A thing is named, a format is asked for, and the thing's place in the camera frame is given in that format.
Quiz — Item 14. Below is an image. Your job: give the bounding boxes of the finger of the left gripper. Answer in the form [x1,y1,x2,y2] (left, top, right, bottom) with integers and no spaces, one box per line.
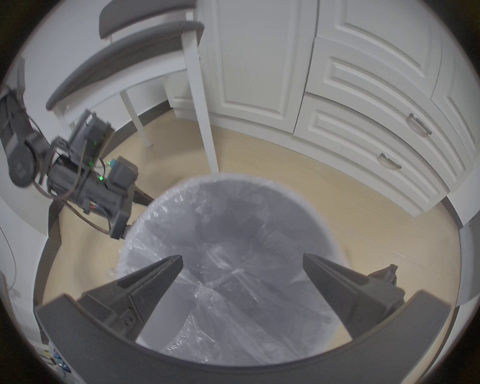
[132,187,155,207]

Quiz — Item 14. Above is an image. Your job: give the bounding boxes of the black plastic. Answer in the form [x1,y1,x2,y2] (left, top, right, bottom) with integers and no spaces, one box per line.
[367,264,399,287]

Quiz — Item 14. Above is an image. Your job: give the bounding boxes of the white chair grey cushions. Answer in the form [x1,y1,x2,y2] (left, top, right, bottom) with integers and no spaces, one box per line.
[46,0,220,174]

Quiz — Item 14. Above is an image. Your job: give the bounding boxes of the clear plastic bag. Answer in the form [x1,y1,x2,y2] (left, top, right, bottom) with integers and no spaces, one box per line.
[107,173,351,366]

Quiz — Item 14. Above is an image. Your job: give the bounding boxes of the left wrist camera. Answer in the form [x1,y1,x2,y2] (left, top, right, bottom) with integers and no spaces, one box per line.
[107,157,139,196]

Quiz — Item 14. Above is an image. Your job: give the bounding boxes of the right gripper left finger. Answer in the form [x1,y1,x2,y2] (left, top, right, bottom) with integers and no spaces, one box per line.
[78,255,184,340]

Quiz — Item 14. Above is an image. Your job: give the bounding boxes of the white wardrobe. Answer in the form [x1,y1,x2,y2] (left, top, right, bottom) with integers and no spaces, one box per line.
[163,0,480,217]

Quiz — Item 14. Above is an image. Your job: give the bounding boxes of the white trash bin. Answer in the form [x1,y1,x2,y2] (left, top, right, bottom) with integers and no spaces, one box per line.
[116,173,347,366]

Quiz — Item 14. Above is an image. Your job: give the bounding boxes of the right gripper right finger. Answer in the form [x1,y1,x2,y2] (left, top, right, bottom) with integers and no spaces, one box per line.
[302,253,406,342]

